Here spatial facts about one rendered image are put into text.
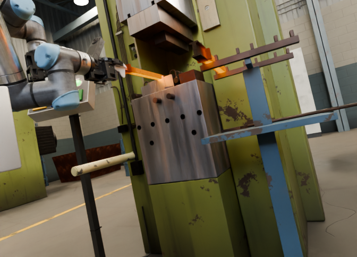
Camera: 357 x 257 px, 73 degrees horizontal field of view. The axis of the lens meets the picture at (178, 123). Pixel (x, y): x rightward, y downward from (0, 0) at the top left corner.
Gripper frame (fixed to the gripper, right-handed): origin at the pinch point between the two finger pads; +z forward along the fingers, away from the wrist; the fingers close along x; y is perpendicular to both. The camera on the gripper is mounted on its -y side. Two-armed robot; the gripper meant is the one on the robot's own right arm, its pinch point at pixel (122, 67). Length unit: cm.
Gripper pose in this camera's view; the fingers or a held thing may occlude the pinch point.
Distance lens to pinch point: 104.3
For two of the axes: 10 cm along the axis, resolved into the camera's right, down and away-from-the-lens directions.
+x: 8.6, -2.1, -4.6
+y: 2.1, 9.8, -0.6
